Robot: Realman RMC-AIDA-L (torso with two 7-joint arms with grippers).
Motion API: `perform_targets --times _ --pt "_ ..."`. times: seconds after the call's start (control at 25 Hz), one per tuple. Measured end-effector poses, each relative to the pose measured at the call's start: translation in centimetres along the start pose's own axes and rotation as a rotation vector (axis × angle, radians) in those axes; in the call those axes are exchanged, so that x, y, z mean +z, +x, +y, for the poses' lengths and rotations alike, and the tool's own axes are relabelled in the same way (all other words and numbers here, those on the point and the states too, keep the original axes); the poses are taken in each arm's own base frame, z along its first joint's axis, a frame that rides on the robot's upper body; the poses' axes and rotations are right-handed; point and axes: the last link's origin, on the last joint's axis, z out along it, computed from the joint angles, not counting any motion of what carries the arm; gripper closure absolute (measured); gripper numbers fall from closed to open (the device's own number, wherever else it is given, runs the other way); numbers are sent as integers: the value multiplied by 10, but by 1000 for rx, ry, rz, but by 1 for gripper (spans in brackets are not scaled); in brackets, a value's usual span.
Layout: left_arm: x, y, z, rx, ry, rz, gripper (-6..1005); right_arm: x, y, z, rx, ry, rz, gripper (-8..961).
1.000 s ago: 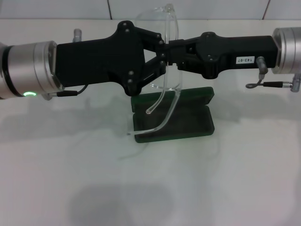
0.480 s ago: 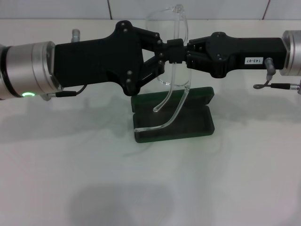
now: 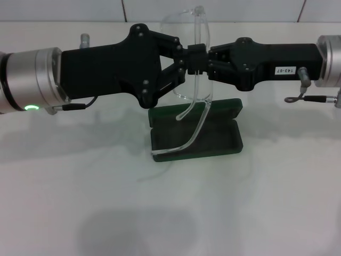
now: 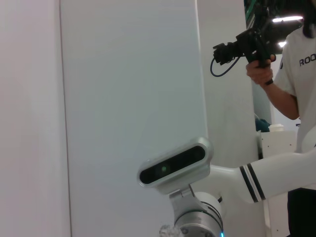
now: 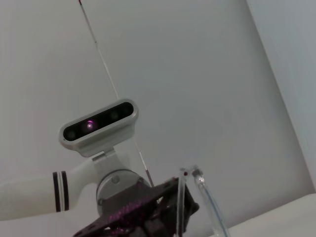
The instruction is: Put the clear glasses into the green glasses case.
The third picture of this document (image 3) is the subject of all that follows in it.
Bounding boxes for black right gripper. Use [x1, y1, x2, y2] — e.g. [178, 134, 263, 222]
[208, 37, 320, 93]

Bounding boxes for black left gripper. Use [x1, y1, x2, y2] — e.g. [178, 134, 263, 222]
[61, 23, 162, 109]

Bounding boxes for clear plastic glasses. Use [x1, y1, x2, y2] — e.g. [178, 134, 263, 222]
[150, 5, 215, 157]

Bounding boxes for green glasses case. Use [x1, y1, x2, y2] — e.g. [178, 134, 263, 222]
[148, 97, 244, 163]

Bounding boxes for left gripper cable with connectors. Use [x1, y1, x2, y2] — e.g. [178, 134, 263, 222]
[49, 33, 98, 116]

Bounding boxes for gripper cable with connectors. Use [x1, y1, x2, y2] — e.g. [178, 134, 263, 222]
[284, 67, 341, 108]
[49, 33, 98, 116]

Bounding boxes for right gripper cable with connectors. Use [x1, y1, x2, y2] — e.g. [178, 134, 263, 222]
[284, 67, 341, 108]

